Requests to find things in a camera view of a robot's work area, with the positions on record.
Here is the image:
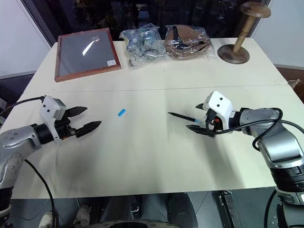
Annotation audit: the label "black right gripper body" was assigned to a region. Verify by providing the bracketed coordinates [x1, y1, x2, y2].
[203, 108, 223, 139]

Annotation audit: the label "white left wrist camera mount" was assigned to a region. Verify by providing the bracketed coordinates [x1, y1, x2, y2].
[38, 95, 67, 143]

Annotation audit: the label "wooden hat stand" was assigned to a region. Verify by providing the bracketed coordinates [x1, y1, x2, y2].
[217, 1, 272, 65]

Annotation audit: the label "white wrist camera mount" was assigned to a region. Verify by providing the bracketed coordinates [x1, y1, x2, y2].
[38, 95, 67, 143]
[203, 91, 236, 134]

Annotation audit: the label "dark rounded shape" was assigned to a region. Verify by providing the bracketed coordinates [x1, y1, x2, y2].
[104, 194, 143, 225]
[165, 192, 199, 228]

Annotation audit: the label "black metal table bracket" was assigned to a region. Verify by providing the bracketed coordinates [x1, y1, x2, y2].
[212, 190, 238, 228]

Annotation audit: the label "black cable under left arm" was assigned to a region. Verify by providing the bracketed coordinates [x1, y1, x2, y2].
[23, 158, 60, 228]

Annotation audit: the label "black cable under right arm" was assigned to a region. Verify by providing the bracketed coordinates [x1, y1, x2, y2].
[264, 189, 279, 228]

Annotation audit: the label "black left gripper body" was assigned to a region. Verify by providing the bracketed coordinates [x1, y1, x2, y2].
[54, 111, 79, 140]

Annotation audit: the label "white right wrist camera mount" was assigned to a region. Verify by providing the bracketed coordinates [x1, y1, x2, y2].
[203, 91, 236, 134]

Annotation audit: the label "wooden picture frame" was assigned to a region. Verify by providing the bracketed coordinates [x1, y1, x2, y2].
[54, 27, 122, 83]

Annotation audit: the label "clear bag of cables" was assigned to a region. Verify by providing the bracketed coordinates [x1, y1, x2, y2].
[119, 23, 168, 71]

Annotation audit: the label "white shoe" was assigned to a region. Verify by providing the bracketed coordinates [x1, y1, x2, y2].
[38, 211, 54, 228]
[72, 205, 91, 227]

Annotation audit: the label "black pen with blue end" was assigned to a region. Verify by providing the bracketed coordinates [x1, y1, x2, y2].
[167, 112, 205, 124]

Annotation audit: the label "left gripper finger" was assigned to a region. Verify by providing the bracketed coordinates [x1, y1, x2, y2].
[66, 106, 88, 118]
[75, 120, 103, 139]

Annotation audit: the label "black cable under arm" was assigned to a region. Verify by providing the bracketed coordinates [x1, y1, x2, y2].
[264, 189, 279, 228]
[23, 158, 60, 228]

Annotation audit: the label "clear bag with brown item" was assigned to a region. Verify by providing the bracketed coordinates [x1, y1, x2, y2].
[164, 24, 219, 62]

